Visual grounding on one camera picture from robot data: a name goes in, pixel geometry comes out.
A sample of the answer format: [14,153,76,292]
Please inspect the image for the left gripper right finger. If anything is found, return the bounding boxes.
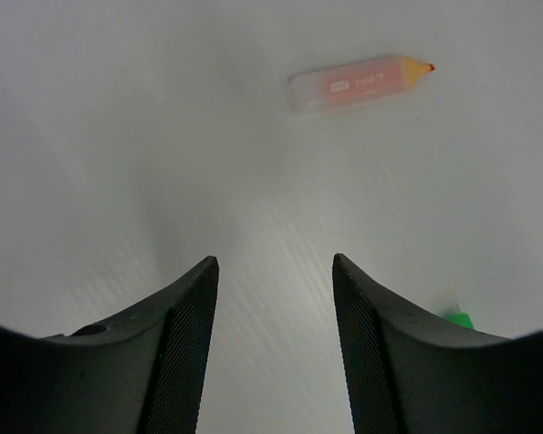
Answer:
[332,254,543,433]

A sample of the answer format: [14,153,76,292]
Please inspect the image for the pink pen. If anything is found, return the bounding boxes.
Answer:
[286,55,435,115]

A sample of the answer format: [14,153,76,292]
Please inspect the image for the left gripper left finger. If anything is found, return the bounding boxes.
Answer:
[0,257,219,433]

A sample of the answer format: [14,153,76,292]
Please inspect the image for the bright green pen cap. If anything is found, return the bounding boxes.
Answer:
[442,312,474,330]

